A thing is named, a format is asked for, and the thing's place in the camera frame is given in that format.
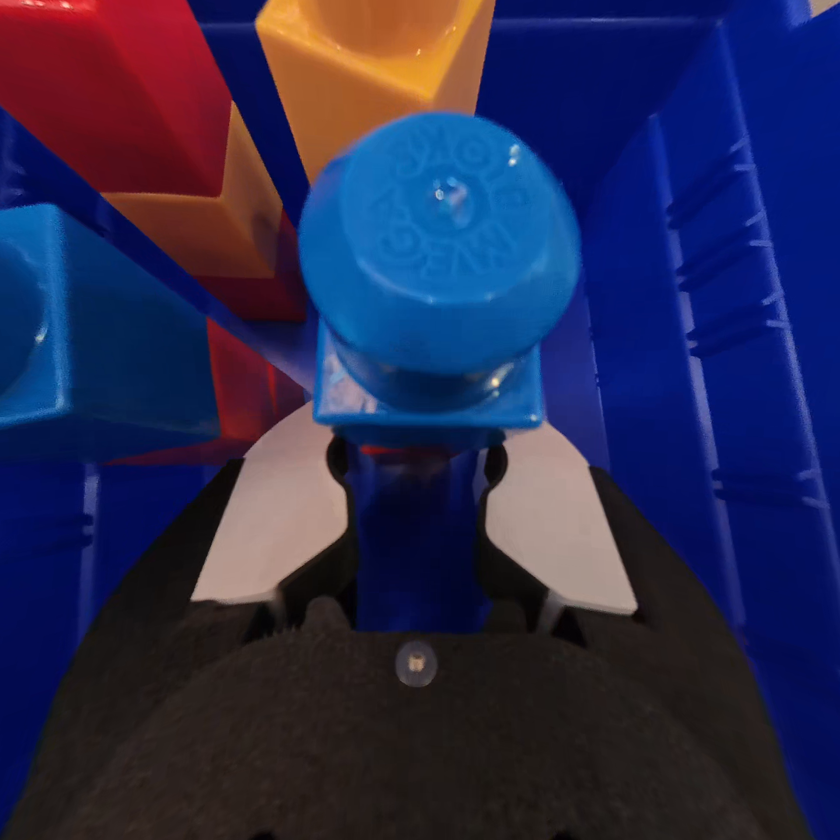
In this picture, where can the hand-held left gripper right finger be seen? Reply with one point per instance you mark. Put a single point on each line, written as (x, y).
(558, 525)

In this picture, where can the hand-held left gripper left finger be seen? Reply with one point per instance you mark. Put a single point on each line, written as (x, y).
(275, 512)

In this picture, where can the blue mega block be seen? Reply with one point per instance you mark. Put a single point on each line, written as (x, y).
(433, 249)
(118, 328)

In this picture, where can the yellow mega block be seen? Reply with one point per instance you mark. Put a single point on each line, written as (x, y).
(216, 229)
(367, 72)

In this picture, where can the blue plastic bin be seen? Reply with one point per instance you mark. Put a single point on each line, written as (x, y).
(689, 262)

